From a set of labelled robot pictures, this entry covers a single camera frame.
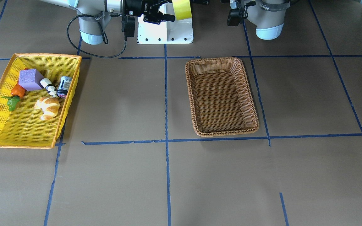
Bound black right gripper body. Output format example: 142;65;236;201
125;0;162;24

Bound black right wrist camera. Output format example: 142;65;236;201
122;15;136;37

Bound brown wicker basket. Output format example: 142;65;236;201
185;57;260;137

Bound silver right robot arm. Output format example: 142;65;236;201
45;0;176;45

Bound black camera cable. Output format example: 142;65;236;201
67;14;128;59

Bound white pedestal column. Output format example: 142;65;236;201
137;17;194;45

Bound small dark can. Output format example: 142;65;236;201
57;76;72;99

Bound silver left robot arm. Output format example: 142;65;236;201
246;0;291;40

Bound toy croissant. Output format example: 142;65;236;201
33;96;60;121

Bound white small bottle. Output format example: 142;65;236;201
40;78;58;98

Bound purple foam cube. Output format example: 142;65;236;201
18;69;44;91

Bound yellow tape roll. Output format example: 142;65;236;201
172;0;192;20

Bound toy carrot with leaves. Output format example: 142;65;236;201
1;83;26;112

